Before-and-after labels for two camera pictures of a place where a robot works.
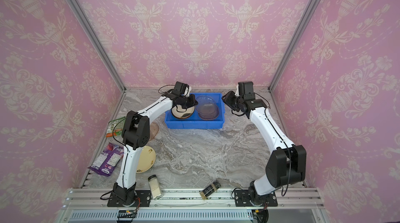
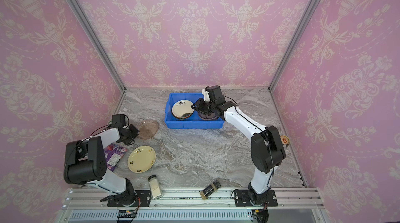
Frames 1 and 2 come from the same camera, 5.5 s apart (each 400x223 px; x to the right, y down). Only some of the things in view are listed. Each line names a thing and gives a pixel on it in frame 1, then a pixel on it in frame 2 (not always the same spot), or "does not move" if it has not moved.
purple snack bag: (104, 163) does not move
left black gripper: (192, 100) to (135, 133)
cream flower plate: (147, 160) does not move
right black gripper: (230, 99) to (203, 107)
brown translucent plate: (154, 130) does not move
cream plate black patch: (180, 112) does not move
